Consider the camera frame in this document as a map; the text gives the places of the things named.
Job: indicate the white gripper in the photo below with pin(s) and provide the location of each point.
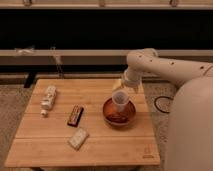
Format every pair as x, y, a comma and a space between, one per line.
130, 78

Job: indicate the translucent white ceramic cup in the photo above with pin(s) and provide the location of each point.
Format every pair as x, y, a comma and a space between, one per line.
120, 99

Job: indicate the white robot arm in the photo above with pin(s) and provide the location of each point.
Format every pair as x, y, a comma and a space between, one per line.
190, 129

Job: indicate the orange ceramic bowl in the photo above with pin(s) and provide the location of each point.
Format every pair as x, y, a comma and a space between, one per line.
118, 119

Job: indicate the dark brown snack bar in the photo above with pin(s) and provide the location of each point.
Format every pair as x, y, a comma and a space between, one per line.
75, 116

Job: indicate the pale wrapped snack packet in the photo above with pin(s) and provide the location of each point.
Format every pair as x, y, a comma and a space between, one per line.
78, 138

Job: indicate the wooden table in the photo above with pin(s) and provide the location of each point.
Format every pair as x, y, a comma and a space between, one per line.
43, 141

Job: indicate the white squeeze tube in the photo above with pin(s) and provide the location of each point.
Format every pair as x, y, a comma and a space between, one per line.
48, 100

